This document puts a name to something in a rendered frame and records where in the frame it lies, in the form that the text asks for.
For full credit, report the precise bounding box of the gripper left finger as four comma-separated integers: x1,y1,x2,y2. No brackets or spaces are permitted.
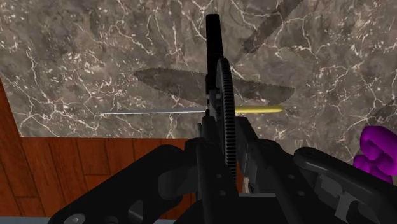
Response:
48,115,239,224

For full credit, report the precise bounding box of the purple knotted shape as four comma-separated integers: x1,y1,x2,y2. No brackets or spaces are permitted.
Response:
352,125,397,185

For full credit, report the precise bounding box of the yellow handled knife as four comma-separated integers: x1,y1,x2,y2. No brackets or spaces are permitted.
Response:
95,104,285,116

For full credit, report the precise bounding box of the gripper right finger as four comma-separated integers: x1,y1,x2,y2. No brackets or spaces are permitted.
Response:
235,116,397,224

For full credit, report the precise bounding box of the black toothed wheel cutter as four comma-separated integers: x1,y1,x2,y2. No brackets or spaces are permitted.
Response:
205,13,238,182

